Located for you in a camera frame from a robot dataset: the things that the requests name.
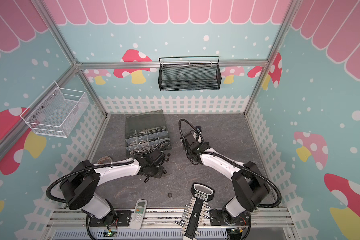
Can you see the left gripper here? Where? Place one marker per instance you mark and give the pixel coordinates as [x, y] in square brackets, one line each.
[160, 173]

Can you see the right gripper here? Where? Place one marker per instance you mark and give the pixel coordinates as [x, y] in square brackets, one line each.
[187, 142]

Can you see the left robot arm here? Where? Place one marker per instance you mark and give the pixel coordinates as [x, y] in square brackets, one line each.
[78, 188]

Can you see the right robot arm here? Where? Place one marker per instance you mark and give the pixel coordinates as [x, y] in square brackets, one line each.
[252, 190]

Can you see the grey plastic organizer box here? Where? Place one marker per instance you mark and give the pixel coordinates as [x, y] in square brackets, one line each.
[145, 131]

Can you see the brown tape roll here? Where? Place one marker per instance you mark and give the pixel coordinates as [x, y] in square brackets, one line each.
[105, 160]

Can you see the white remote control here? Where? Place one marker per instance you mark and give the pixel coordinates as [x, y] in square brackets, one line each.
[138, 215]

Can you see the black socket wrench rack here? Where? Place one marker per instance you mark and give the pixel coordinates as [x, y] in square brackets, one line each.
[196, 211]

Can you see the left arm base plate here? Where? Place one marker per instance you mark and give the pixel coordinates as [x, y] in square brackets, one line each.
[122, 219]

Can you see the black mesh wall basket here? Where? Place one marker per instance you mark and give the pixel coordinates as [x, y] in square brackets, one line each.
[196, 73]

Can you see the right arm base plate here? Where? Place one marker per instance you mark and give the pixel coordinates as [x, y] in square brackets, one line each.
[222, 218]

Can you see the white wire wall basket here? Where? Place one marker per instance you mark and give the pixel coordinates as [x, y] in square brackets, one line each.
[56, 112]

